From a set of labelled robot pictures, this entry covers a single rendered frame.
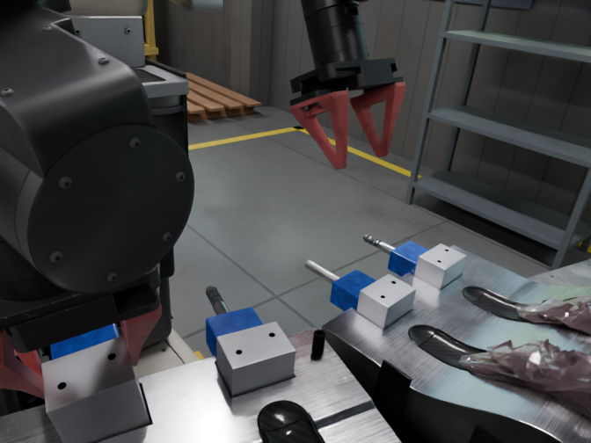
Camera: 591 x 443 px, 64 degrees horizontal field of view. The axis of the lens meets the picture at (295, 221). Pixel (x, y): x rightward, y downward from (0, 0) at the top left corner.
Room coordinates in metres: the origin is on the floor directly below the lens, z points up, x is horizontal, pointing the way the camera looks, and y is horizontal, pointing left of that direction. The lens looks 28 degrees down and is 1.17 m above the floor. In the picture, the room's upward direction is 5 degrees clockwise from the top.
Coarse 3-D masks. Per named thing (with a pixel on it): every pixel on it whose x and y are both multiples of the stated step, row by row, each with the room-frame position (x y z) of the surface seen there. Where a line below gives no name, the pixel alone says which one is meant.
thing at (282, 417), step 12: (264, 408) 0.24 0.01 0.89; (276, 408) 0.24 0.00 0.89; (288, 408) 0.24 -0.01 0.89; (300, 408) 0.24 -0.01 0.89; (264, 420) 0.23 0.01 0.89; (276, 420) 0.23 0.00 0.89; (288, 420) 0.23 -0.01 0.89; (300, 420) 0.23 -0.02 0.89; (312, 420) 0.23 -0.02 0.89; (264, 432) 0.22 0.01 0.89; (276, 432) 0.22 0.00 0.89; (288, 432) 0.22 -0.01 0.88; (300, 432) 0.22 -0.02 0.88; (312, 432) 0.22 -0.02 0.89
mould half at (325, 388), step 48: (288, 336) 0.31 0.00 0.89; (144, 384) 0.25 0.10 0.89; (192, 384) 0.25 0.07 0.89; (288, 384) 0.26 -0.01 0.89; (336, 384) 0.26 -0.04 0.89; (0, 432) 0.20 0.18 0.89; (48, 432) 0.20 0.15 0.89; (144, 432) 0.21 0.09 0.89; (192, 432) 0.21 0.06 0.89; (240, 432) 0.21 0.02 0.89; (336, 432) 0.22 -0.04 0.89; (384, 432) 0.23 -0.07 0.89
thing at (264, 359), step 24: (216, 288) 0.37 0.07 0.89; (216, 312) 0.33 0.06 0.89; (240, 312) 0.32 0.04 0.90; (216, 336) 0.29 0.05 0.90; (240, 336) 0.28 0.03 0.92; (264, 336) 0.28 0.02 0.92; (216, 360) 0.27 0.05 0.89; (240, 360) 0.25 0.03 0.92; (264, 360) 0.26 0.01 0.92; (288, 360) 0.27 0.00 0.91; (240, 384) 0.25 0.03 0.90; (264, 384) 0.26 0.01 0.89
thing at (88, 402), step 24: (96, 336) 0.25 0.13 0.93; (72, 360) 0.22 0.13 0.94; (96, 360) 0.22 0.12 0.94; (120, 360) 0.22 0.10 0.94; (48, 384) 0.20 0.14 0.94; (72, 384) 0.20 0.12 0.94; (96, 384) 0.20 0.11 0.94; (120, 384) 0.20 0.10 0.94; (48, 408) 0.19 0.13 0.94; (72, 408) 0.19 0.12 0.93; (96, 408) 0.20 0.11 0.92; (120, 408) 0.20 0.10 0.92; (144, 408) 0.21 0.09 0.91; (72, 432) 0.19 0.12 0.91; (96, 432) 0.20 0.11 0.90; (120, 432) 0.21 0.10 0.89
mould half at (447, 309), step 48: (432, 288) 0.45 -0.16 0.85; (528, 288) 0.47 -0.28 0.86; (576, 288) 0.45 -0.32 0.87; (336, 336) 0.36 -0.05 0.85; (384, 336) 0.36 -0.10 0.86; (480, 336) 0.38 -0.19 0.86; (528, 336) 0.36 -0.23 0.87; (576, 336) 0.35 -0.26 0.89; (432, 384) 0.30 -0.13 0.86; (480, 384) 0.30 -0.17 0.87; (432, 432) 0.28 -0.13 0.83; (528, 432) 0.24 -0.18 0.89; (576, 432) 0.23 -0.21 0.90
